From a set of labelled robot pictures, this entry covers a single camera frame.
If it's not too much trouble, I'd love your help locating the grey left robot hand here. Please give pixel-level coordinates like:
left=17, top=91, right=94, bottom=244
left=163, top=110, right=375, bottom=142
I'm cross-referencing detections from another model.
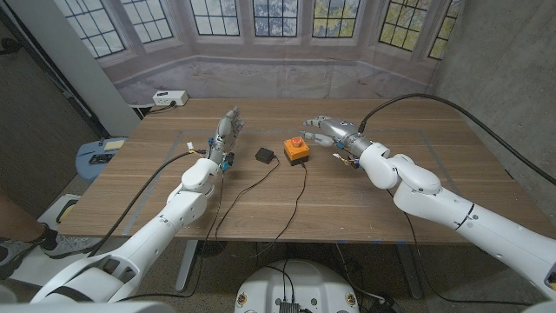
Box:
left=206, top=106, right=245, bottom=171

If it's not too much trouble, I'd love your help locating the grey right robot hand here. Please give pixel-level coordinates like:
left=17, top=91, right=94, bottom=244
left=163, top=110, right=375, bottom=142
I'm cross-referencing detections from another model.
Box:
left=299, top=115, right=374, bottom=158

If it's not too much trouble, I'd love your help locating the orange button box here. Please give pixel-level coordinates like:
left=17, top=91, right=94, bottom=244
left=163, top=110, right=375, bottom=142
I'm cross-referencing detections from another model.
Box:
left=283, top=136, right=311, bottom=167

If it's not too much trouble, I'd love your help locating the black block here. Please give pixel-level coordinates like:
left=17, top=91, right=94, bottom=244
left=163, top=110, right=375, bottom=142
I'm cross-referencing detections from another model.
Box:
left=255, top=147, right=275, bottom=165

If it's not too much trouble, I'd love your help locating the black remote device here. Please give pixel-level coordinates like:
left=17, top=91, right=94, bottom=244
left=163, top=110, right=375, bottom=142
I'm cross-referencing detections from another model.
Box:
left=88, top=152, right=115, bottom=165

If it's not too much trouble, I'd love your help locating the white power strip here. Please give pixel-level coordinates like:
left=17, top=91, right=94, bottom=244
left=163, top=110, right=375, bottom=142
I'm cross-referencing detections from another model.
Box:
left=152, top=90, right=189, bottom=108

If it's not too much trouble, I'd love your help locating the printed window backdrop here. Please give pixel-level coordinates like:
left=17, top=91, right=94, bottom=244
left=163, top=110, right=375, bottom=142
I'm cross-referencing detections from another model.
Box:
left=51, top=0, right=466, bottom=106

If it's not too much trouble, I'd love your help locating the blue round stool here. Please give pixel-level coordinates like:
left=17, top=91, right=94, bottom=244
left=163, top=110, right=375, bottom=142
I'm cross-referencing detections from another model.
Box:
left=75, top=137, right=129, bottom=183

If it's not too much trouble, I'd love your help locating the grey table leg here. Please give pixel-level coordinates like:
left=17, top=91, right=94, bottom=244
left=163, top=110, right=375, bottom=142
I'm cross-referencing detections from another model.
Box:
left=175, top=239, right=199, bottom=292
left=395, top=243, right=423, bottom=300

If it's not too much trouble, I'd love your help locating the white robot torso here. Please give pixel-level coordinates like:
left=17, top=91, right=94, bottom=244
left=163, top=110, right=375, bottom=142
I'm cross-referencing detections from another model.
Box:
left=234, top=259, right=361, bottom=313

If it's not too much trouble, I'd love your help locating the white floor board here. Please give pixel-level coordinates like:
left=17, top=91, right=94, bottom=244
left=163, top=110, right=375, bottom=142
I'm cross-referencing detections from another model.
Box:
left=8, top=194, right=115, bottom=288

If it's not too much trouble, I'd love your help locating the grey sneaker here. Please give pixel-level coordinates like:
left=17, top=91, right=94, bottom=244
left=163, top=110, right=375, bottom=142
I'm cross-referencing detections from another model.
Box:
left=0, top=236, right=30, bottom=280
left=39, top=224, right=104, bottom=261

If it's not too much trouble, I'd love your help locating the person's bare leg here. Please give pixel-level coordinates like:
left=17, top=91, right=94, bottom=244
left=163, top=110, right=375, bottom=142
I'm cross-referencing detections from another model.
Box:
left=0, top=193, right=49, bottom=244

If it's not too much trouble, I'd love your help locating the thin black block cable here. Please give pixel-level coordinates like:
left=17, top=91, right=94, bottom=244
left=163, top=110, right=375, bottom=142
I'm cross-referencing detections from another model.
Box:
left=215, top=155, right=281, bottom=243

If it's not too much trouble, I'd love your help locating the black power strip cord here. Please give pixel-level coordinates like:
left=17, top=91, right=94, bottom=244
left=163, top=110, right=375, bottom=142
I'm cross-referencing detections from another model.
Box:
left=137, top=101, right=178, bottom=117

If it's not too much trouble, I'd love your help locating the thin black left wrist cable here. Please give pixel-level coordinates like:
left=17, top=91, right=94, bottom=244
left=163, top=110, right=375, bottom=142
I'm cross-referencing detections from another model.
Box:
left=116, top=170, right=227, bottom=303

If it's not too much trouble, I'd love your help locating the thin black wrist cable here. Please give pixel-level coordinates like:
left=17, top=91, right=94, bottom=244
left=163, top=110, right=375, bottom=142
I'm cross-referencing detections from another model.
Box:
left=116, top=170, right=227, bottom=303
left=386, top=189, right=538, bottom=307

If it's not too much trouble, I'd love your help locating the thin black button box cable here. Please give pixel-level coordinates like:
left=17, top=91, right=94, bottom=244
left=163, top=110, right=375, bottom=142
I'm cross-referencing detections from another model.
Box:
left=249, top=163, right=308, bottom=258

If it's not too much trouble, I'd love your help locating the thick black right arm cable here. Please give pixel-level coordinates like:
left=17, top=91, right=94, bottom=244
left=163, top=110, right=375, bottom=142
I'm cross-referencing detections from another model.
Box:
left=358, top=93, right=556, bottom=187

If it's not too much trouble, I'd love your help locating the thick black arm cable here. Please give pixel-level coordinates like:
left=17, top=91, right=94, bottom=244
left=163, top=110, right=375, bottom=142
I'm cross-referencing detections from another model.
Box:
left=358, top=93, right=556, bottom=187
left=89, top=150, right=209, bottom=257

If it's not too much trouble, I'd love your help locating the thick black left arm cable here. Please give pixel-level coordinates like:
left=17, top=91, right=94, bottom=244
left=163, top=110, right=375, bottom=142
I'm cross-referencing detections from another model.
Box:
left=89, top=150, right=209, bottom=257

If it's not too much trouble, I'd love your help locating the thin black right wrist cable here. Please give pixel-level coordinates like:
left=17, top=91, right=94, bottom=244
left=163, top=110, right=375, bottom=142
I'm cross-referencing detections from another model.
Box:
left=386, top=189, right=538, bottom=307

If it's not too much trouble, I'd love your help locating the black door handle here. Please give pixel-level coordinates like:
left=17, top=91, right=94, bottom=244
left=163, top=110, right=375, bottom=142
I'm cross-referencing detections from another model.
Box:
left=0, top=37, right=23, bottom=56

